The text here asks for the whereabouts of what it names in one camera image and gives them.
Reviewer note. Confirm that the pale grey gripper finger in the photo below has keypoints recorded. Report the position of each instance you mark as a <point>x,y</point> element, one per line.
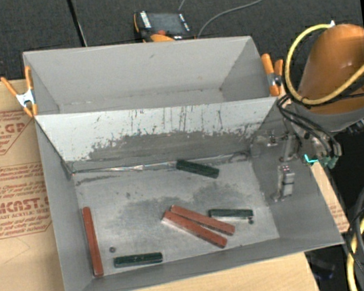
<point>271,139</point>
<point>288,182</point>

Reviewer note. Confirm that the dark green flat block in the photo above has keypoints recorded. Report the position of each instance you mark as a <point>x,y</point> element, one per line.
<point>198,168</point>
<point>137,259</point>
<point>230,213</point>

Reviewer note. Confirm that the red-brown flat block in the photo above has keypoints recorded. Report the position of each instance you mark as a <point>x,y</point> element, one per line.
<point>92,241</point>
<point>203,220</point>
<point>195,229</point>

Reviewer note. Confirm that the grey metal bin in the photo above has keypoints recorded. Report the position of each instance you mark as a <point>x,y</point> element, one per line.
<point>164,208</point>

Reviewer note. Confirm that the brown cardboard board red print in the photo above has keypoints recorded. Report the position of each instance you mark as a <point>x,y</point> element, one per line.
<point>14,198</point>

